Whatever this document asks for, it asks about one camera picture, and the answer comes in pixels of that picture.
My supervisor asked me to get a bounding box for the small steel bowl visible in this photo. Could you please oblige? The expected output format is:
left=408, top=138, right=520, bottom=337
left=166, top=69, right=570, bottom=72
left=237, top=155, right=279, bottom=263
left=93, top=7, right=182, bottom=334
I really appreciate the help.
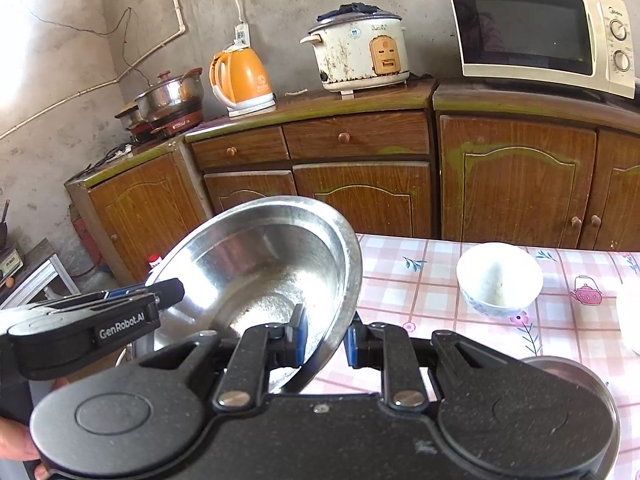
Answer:
left=131, top=195, right=362, bottom=393

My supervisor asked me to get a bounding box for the left hand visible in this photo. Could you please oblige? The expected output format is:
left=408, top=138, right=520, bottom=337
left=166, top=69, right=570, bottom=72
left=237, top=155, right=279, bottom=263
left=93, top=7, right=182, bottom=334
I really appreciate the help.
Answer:
left=1, top=378, right=68, bottom=480

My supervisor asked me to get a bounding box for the grey metal shelf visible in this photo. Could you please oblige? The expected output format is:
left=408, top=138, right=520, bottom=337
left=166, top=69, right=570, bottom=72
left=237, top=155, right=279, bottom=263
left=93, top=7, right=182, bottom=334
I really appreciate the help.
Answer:
left=1, top=238, right=80, bottom=309

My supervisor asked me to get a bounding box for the blue floral ceramic bowl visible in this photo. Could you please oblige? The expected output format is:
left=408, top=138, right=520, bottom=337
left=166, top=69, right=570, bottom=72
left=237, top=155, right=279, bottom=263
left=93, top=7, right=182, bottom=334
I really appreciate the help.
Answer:
left=456, top=243, right=544, bottom=318

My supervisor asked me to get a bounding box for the red induction cooker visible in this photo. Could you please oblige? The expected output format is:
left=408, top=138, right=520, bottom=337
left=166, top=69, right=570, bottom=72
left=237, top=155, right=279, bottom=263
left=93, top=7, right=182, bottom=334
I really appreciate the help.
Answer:
left=115, top=103, right=204, bottom=144

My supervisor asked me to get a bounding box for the brown wooden cabinet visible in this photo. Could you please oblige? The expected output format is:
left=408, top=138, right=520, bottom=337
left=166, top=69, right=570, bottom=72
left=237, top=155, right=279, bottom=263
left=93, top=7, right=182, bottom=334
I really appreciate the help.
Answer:
left=66, top=79, right=639, bottom=284

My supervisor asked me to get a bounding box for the pink plaid tablecloth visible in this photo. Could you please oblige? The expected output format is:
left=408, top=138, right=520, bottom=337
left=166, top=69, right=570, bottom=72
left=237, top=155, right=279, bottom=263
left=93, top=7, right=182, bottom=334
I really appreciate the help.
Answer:
left=299, top=232, right=640, bottom=480

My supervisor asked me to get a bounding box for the steel pot with lid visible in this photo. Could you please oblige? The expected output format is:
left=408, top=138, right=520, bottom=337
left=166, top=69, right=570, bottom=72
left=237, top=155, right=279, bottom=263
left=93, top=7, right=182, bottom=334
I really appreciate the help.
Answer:
left=134, top=67, right=204, bottom=122

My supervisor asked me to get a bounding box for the orange electric kettle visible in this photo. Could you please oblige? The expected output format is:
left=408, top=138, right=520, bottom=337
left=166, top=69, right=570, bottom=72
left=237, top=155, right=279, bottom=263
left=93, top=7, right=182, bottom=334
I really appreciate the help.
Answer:
left=209, top=44, right=276, bottom=118

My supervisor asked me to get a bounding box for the white ceramic bowl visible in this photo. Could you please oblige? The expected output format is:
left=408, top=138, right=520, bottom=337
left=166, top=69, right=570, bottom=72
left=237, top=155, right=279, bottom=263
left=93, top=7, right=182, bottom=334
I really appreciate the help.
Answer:
left=616, top=278, right=640, bottom=356

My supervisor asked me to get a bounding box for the white rice cooker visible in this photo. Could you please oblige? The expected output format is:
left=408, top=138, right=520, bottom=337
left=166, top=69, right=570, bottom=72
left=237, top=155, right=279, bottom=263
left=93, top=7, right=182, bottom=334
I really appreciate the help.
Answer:
left=299, top=2, right=410, bottom=94

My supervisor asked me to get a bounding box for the cream microwave oven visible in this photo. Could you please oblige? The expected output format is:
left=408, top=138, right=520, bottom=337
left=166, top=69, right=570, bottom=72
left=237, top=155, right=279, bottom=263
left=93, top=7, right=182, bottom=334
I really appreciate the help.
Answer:
left=450, top=0, right=636, bottom=99

